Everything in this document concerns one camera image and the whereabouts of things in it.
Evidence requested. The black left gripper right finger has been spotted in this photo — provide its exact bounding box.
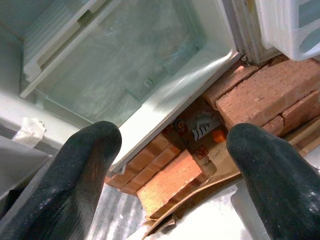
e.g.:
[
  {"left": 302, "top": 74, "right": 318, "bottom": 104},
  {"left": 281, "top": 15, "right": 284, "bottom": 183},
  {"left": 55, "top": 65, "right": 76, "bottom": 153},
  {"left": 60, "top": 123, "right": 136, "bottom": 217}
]
[{"left": 226, "top": 122, "right": 320, "bottom": 240}]

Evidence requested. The white fridge door bin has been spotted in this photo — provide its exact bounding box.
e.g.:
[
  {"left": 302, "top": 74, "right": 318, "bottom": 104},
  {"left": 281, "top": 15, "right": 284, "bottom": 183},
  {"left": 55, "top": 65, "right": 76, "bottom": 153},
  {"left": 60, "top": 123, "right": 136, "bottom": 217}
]
[{"left": 254, "top": 0, "right": 320, "bottom": 62}]

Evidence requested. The printed paper packet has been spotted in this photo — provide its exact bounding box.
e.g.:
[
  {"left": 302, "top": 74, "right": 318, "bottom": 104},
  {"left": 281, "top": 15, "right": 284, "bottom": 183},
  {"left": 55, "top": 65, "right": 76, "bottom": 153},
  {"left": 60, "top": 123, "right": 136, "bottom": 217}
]
[{"left": 171, "top": 109, "right": 226, "bottom": 151}]

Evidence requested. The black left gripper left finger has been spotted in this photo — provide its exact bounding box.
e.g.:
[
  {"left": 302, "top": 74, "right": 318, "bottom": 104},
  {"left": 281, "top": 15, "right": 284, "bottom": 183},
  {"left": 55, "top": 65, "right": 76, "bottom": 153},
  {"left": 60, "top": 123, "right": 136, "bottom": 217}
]
[{"left": 0, "top": 121, "right": 123, "bottom": 240}]

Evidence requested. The silver fridge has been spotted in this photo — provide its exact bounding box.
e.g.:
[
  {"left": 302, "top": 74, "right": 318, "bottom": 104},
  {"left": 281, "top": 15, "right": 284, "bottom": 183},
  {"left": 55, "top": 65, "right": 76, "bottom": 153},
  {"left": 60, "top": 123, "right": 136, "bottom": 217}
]
[{"left": 0, "top": 0, "right": 320, "bottom": 176}]

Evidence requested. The small orange piece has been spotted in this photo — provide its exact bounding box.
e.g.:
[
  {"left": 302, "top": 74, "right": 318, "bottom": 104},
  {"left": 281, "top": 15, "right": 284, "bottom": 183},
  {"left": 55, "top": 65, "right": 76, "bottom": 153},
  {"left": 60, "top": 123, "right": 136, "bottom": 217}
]
[{"left": 212, "top": 129, "right": 226, "bottom": 144}]

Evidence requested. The brown cardboard sheet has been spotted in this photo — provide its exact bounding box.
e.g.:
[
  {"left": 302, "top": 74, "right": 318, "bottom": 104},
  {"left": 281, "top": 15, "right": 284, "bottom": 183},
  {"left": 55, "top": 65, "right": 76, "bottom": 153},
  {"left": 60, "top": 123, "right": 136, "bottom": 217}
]
[{"left": 143, "top": 117, "right": 320, "bottom": 240}]

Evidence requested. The white ribbed fridge tray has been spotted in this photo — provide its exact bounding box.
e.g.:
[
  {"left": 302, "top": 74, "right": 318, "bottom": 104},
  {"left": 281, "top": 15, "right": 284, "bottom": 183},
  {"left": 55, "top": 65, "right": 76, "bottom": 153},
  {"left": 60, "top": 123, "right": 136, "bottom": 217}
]
[{"left": 22, "top": 0, "right": 124, "bottom": 82}]

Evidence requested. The clear glass fridge shelf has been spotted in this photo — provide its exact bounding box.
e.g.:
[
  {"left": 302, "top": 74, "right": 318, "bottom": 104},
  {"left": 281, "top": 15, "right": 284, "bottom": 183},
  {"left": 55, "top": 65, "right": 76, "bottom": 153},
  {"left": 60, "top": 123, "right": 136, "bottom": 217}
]
[{"left": 19, "top": 0, "right": 209, "bottom": 126}]

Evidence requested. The red brick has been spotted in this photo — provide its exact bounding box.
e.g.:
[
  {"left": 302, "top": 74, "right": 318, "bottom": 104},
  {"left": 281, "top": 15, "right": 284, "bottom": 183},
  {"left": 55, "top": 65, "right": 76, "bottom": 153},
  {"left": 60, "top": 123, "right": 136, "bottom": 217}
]
[
  {"left": 136, "top": 149, "right": 204, "bottom": 217},
  {"left": 105, "top": 133, "right": 173, "bottom": 189},
  {"left": 259, "top": 114, "right": 286, "bottom": 138},
  {"left": 119, "top": 144, "right": 182, "bottom": 196},
  {"left": 281, "top": 89, "right": 320, "bottom": 132},
  {"left": 216, "top": 57, "right": 320, "bottom": 127},
  {"left": 202, "top": 64, "right": 260, "bottom": 109}
]

